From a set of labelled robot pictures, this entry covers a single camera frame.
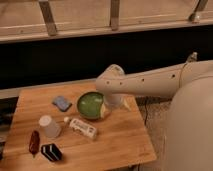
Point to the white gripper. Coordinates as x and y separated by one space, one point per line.
113 101

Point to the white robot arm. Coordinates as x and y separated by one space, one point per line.
189 126

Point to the green bowl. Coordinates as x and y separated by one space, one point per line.
89 105

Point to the white plastic bottle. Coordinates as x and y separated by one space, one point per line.
81 126

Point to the wooden board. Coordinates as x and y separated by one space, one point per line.
122 137

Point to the small grey fixture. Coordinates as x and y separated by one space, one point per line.
192 57

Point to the metal window frame rail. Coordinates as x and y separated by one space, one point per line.
27 20

